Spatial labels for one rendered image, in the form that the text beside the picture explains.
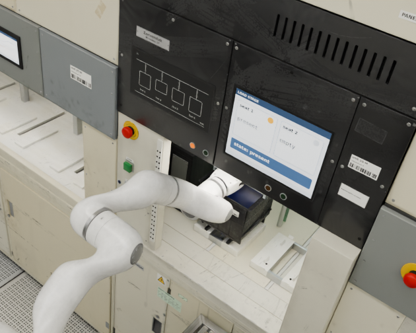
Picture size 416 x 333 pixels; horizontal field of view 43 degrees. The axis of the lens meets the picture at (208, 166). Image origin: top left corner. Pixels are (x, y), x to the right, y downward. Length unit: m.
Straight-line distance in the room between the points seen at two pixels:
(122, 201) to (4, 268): 1.83
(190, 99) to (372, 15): 0.58
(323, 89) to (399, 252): 0.44
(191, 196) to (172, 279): 0.53
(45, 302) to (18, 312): 1.58
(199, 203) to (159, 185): 0.23
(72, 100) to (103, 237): 0.69
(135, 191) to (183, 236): 0.73
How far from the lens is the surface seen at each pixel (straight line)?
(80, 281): 1.38
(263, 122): 1.40
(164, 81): 1.57
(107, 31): 1.68
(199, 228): 2.08
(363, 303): 1.56
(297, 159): 1.39
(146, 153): 1.76
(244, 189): 2.04
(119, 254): 1.34
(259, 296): 1.95
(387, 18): 1.17
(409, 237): 1.36
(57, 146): 2.54
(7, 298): 3.03
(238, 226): 1.95
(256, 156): 1.46
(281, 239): 2.11
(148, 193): 1.40
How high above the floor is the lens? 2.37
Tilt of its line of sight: 38 degrees down
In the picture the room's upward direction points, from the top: 9 degrees clockwise
